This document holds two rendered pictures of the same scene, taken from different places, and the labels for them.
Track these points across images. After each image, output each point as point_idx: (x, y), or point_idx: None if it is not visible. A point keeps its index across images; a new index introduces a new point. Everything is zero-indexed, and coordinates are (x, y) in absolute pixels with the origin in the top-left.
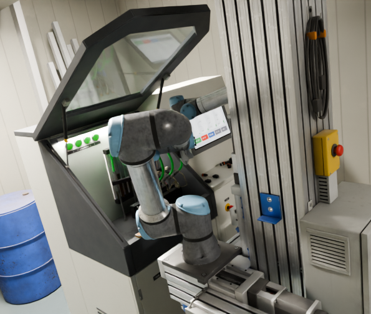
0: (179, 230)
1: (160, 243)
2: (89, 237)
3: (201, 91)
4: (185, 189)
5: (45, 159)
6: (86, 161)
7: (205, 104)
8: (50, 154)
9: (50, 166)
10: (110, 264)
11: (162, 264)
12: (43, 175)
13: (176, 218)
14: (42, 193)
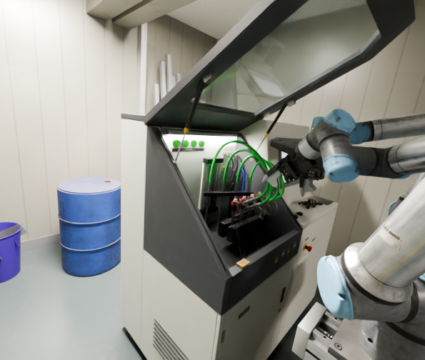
0: (410, 321)
1: (256, 277)
2: (176, 248)
3: (295, 133)
4: (269, 218)
5: (149, 148)
6: (186, 164)
7: (386, 129)
8: (159, 143)
9: (153, 157)
10: (195, 288)
11: (306, 338)
12: (141, 166)
13: (416, 298)
14: (131, 184)
